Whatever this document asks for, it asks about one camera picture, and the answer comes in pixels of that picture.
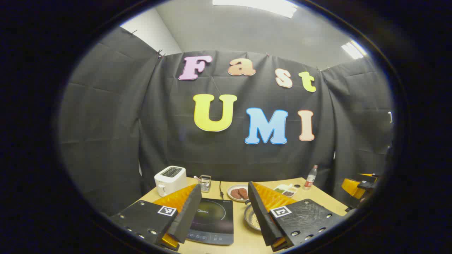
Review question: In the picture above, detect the ceiling light panel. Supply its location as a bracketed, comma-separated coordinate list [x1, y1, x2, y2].
[341, 41, 368, 60]

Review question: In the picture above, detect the clear plastic water bottle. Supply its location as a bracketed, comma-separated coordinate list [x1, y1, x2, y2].
[304, 165, 318, 191]

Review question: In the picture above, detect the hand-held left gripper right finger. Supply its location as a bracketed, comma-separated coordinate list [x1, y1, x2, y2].
[247, 181, 348, 252]

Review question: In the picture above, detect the white toaster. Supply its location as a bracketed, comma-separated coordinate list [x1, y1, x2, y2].
[154, 166, 188, 197]

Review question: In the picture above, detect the steel pot with black handles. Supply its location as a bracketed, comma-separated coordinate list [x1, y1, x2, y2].
[244, 199, 263, 231]

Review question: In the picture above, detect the white round plate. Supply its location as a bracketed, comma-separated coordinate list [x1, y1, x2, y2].
[227, 185, 250, 202]

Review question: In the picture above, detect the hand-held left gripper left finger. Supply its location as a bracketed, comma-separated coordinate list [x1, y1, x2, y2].
[109, 183, 202, 252]

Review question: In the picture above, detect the white divided dish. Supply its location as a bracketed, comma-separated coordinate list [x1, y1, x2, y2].
[274, 183, 298, 197]

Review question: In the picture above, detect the black induction cooktop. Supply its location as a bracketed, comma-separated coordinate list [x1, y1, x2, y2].
[185, 198, 234, 246]

